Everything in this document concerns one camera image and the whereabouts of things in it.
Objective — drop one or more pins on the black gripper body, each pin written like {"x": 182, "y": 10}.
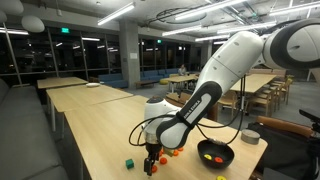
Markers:
{"x": 152, "y": 148}

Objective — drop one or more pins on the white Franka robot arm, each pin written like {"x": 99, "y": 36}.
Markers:
{"x": 233, "y": 60}

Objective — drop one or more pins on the black bowl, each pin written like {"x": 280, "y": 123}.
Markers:
{"x": 206, "y": 148}

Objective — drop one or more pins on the yellow cube block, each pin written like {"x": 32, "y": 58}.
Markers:
{"x": 168, "y": 153}

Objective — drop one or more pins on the green block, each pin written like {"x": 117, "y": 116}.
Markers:
{"x": 129, "y": 163}

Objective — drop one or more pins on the yellow pouf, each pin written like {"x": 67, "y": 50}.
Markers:
{"x": 164, "y": 81}

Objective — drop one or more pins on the blue sofa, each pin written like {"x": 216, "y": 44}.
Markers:
{"x": 111, "y": 81}
{"x": 153, "y": 75}

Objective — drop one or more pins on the wooden dining table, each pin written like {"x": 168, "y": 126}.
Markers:
{"x": 256, "y": 81}
{"x": 181, "y": 79}

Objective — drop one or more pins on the seated person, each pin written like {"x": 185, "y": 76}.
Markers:
{"x": 182, "y": 70}

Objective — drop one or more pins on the long wooden table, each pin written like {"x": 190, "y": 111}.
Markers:
{"x": 60, "y": 81}
{"x": 83, "y": 96}

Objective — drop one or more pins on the white plate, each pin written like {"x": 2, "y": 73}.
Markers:
{"x": 92, "y": 85}

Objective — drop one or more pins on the wooden chair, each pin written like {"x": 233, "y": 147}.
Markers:
{"x": 263, "y": 100}
{"x": 283, "y": 90}
{"x": 228, "y": 98}

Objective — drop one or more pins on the small green sign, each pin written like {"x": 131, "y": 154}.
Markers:
{"x": 159, "y": 41}

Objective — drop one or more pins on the concrete pillar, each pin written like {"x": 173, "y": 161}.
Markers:
{"x": 128, "y": 40}

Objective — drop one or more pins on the ceiling light strip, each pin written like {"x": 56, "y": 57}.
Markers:
{"x": 210, "y": 8}
{"x": 211, "y": 38}
{"x": 181, "y": 31}
{"x": 246, "y": 27}
{"x": 293, "y": 9}
{"x": 116, "y": 13}

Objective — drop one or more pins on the black bag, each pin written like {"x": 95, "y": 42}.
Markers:
{"x": 283, "y": 153}

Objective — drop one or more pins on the grey upholstered bench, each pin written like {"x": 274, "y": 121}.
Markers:
{"x": 23, "y": 133}

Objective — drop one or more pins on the brown padded chair back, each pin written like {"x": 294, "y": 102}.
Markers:
{"x": 283, "y": 125}

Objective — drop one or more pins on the green exit sign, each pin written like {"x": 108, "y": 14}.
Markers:
{"x": 65, "y": 30}

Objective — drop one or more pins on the round white pendant lamp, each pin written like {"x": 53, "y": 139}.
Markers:
{"x": 33, "y": 23}
{"x": 11, "y": 6}

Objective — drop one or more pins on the grey duct tape roll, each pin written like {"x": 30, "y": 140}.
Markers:
{"x": 250, "y": 137}

